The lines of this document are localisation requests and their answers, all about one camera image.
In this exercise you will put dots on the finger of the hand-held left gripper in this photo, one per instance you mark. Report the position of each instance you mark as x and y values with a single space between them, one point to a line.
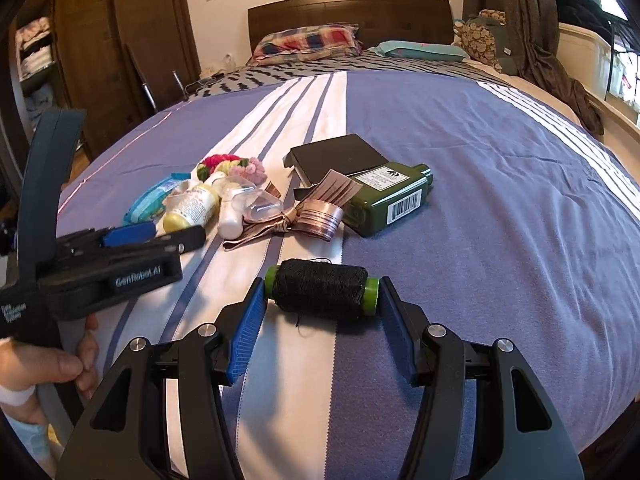
131 233
185 240

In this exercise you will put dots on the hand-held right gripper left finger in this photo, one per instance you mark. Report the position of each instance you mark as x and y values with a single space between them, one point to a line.
245 330

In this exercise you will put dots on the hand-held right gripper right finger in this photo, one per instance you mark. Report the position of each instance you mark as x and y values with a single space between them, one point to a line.
395 327

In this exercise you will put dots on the colourful chenille stem bundle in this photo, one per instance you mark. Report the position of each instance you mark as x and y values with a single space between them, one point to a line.
220 162

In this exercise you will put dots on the black thread spool green ends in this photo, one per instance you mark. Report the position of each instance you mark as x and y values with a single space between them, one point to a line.
320 285

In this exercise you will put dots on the black box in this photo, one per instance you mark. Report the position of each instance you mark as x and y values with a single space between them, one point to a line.
335 157

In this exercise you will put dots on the person's left hand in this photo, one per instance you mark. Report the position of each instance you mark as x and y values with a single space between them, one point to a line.
50 365

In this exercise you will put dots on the blue wipes packet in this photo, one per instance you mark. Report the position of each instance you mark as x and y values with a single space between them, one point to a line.
145 205

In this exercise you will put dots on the yellow bottle white label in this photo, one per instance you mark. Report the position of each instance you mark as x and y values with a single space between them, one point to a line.
192 207

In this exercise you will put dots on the small white bottle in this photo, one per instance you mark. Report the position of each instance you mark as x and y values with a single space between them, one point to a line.
231 222

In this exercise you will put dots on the small clear plastic bottle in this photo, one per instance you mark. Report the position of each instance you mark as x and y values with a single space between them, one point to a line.
260 205

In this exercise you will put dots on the dark green flat bottle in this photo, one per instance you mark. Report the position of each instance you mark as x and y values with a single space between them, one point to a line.
380 205

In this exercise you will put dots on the brown ribbon bow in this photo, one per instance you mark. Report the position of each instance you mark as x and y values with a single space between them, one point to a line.
315 215

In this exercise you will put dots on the metal pole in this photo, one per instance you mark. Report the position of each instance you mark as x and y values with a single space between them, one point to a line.
179 82

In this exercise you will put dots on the blue white striped bedsheet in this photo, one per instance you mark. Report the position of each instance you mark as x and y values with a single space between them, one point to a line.
475 185

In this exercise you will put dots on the grey patterned blanket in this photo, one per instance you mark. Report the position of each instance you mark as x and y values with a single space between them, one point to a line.
300 72

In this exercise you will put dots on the brown wooden wardrobe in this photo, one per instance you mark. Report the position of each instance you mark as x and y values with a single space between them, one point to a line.
125 20

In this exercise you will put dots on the plaid pillow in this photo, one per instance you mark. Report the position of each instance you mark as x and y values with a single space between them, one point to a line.
305 40

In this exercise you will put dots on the teal pillow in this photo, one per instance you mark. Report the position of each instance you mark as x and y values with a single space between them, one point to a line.
420 50

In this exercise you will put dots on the patterned brown cushion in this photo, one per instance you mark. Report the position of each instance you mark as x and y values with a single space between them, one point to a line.
485 40

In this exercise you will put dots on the dark wooden headboard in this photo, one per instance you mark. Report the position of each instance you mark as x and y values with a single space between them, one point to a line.
390 12

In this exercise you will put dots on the white storage box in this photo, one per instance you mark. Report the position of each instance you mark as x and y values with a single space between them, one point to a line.
585 55

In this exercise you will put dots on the brown curtain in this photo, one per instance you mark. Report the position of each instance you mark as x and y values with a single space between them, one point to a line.
540 20

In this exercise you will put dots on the black metal rack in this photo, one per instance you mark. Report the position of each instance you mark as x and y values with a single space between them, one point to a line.
622 55

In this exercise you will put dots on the black jacket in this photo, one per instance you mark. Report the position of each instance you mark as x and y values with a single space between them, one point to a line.
575 5

